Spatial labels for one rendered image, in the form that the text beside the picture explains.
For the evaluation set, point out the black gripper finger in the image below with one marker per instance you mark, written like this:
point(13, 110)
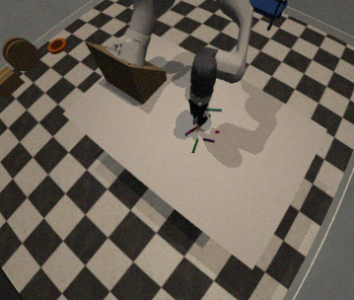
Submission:
point(193, 111)
point(202, 119)

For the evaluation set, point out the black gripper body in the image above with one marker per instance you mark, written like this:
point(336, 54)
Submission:
point(202, 108)

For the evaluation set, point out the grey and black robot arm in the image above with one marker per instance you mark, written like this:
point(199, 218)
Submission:
point(230, 67)

